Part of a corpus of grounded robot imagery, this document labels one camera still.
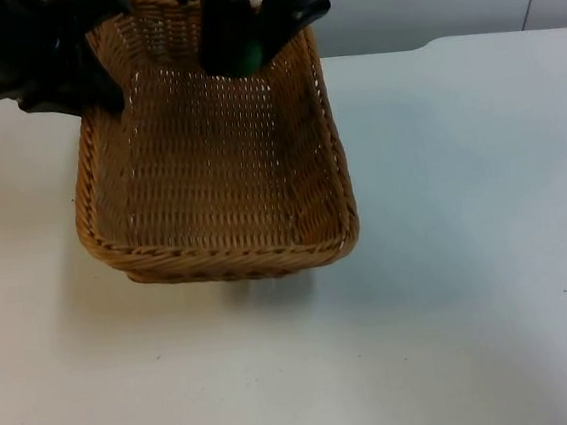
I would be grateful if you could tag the green ball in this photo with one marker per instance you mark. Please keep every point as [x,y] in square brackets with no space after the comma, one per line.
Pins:
[251,56]

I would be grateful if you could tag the pale brown wicker basket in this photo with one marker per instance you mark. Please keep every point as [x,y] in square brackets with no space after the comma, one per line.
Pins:
[220,178]

